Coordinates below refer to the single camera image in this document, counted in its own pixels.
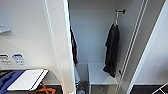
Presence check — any orange folding stand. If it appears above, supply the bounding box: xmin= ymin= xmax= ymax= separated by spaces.
xmin=34 ymin=81 xmax=58 ymax=94

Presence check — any white wardrobe door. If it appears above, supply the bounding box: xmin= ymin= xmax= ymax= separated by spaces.
xmin=114 ymin=0 xmax=168 ymax=94
xmin=43 ymin=0 xmax=77 ymax=94

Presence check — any white wardrobe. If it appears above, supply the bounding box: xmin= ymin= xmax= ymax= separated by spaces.
xmin=43 ymin=0 xmax=168 ymax=94

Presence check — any white wall socket plate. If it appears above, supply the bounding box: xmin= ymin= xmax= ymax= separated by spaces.
xmin=0 ymin=53 xmax=12 ymax=66

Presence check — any black hanging garment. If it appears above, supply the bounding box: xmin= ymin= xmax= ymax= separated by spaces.
xmin=102 ymin=23 xmax=121 ymax=79

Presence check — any pale clothes hanger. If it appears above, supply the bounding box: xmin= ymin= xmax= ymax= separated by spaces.
xmin=112 ymin=9 xmax=120 ymax=28

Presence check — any white flat board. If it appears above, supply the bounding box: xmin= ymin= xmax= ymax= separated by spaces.
xmin=7 ymin=68 xmax=49 ymax=92

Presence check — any white wardrobe inner bench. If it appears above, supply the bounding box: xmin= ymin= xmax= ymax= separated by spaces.
xmin=87 ymin=61 xmax=118 ymax=88

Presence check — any black wardrobe hook rail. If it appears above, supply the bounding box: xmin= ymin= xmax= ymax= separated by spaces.
xmin=114 ymin=8 xmax=127 ymax=15

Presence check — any small bluish white object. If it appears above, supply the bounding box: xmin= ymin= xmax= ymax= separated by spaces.
xmin=75 ymin=84 xmax=88 ymax=94

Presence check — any wall socket with blue label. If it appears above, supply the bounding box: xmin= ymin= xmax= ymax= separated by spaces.
xmin=12 ymin=53 xmax=27 ymax=66

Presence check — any dark red hanging garment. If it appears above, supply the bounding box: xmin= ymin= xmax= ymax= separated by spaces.
xmin=69 ymin=26 xmax=80 ymax=66

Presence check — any grey whiteboard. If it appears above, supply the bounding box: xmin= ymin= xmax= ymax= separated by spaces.
xmin=0 ymin=6 xmax=13 ymax=34

